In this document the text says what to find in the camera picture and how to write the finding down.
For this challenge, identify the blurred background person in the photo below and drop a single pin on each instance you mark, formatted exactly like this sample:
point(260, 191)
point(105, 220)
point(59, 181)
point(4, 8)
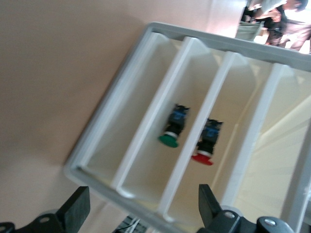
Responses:
point(296, 31)

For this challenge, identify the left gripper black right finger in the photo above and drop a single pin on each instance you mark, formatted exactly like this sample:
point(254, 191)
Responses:
point(210, 213)

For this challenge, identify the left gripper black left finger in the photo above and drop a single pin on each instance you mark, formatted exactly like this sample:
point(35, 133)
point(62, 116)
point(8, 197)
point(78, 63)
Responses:
point(73, 211)

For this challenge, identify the white grey drawer cabinet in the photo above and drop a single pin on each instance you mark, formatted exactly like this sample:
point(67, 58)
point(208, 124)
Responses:
point(218, 40)

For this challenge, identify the green cap push button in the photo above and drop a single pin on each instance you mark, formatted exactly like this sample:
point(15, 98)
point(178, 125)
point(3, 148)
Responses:
point(178, 119)

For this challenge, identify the red cap push button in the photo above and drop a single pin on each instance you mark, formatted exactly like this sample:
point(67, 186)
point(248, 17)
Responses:
point(210, 136)

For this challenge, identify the white plastic drawer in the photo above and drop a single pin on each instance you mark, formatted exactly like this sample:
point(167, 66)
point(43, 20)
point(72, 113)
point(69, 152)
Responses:
point(131, 102)
point(233, 92)
point(279, 145)
point(155, 170)

